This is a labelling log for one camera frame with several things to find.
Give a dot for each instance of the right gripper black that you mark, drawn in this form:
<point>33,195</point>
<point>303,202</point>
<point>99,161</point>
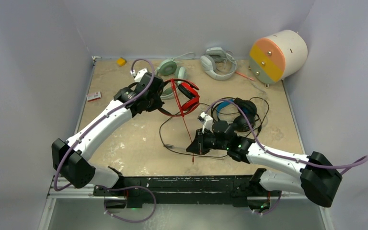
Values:
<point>198,145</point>

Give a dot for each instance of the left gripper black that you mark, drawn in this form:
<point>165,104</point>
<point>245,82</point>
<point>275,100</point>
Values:
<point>157,104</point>

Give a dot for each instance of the red headphones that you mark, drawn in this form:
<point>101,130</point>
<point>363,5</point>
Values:
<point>186,96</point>

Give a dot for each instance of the black blue headphones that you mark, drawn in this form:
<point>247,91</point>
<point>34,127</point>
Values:
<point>247,113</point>

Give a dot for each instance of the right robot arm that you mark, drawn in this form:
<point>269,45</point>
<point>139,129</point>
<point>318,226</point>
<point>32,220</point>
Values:
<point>310,175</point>

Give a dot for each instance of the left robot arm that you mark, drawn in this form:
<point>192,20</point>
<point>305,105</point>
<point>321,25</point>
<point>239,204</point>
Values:
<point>71,157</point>

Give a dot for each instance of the mint green headphones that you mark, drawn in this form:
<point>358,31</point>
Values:
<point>169,67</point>

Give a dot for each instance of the white grey headphones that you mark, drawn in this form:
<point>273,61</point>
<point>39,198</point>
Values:
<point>210,60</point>

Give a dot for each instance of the yellow small block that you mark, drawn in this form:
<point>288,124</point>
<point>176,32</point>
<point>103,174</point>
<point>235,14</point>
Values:
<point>120,62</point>

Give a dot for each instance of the red white small card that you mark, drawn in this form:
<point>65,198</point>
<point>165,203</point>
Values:
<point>93,96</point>

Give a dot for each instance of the orange pen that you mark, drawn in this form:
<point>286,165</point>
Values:
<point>244,75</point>

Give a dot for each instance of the round pastel drawer cabinet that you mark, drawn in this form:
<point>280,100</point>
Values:
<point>277,56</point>

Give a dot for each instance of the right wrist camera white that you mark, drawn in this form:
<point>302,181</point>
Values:
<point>206,121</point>

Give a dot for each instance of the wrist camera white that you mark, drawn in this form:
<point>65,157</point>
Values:
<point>206,121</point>
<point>137,75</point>

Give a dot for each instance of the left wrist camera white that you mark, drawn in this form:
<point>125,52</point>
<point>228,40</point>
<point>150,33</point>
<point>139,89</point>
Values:
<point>137,75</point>

